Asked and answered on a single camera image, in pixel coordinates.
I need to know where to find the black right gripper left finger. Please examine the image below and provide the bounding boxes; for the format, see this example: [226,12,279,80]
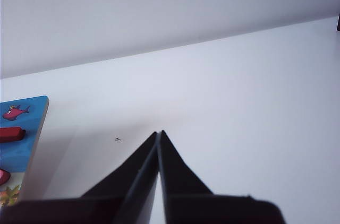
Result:
[0,131,159,224]

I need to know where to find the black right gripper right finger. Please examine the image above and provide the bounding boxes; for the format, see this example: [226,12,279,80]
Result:
[158,129,284,224]

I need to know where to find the colourful wooden puzzle board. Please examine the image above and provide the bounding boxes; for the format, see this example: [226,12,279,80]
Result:
[0,95,50,206]

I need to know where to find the pink sign puzzle piece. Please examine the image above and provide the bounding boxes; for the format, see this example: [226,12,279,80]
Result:
[0,169,12,186]

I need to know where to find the red bar sign piece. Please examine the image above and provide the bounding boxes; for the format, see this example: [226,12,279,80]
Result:
[0,126,27,144]

